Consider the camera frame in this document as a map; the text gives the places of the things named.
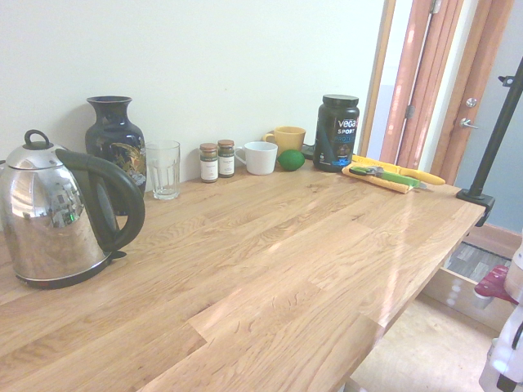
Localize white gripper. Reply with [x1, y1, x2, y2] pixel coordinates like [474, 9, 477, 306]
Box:
[479, 303, 523, 392]

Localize yellow ceramic mug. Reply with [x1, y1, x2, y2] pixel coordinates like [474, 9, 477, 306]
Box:
[261, 126, 307, 154]

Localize white ceramic mug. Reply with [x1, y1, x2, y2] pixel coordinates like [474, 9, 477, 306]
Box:
[233, 140, 279, 176]

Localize yellow cloth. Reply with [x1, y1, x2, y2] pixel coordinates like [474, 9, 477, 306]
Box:
[342, 162, 414, 195]

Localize green black scissors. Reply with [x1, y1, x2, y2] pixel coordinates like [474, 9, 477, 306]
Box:
[349, 164, 421, 189]

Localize black Ulanzi clamp stand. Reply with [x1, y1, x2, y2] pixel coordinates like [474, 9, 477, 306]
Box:
[456, 56, 523, 228]

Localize black protein powder tub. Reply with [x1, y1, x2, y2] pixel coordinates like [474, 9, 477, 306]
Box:
[312, 94, 361, 174]

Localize green lime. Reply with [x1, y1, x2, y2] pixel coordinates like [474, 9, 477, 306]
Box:
[277, 149, 306, 172]

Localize blue gray door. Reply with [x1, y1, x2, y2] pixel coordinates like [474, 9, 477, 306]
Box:
[451, 0, 523, 236]

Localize spice jar copper lid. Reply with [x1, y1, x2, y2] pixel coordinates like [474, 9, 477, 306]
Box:
[217, 139, 236, 179]
[199, 142, 219, 184]

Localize clear ribbed drinking glass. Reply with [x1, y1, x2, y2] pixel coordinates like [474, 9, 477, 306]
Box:
[145, 140, 181, 201]

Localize dark blue painted vase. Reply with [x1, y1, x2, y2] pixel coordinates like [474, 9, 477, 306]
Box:
[84, 96, 147, 216]

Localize stainless steel electric kettle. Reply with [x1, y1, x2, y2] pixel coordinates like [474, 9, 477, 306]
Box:
[0, 129, 146, 291]

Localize red wrist mount ring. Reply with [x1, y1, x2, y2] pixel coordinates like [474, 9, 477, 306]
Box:
[472, 264, 521, 312]

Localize wooden door frame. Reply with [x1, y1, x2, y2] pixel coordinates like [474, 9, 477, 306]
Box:
[358, 0, 514, 185]

